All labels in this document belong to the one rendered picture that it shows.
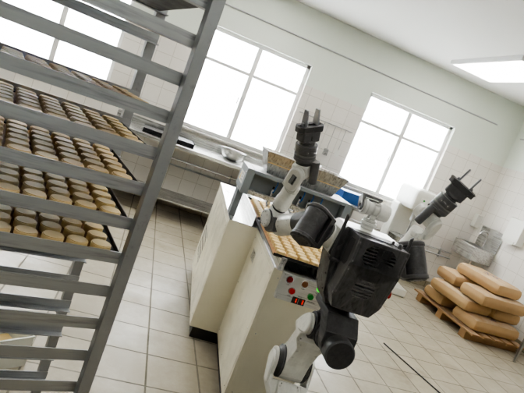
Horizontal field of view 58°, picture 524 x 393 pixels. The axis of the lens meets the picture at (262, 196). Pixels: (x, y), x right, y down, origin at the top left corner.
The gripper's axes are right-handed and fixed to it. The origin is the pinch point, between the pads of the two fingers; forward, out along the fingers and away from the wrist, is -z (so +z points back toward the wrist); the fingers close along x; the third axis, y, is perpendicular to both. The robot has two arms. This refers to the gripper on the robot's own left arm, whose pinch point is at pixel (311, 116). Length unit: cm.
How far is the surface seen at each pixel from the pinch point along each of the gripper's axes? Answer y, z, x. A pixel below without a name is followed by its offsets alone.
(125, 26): -10, -30, -67
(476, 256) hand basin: -141, 296, 460
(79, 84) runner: 31, -26, -90
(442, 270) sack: -136, 292, 380
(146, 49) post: -9, -24, -61
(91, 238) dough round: 28, 14, -90
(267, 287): -13, 93, 1
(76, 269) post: 1, 44, -89
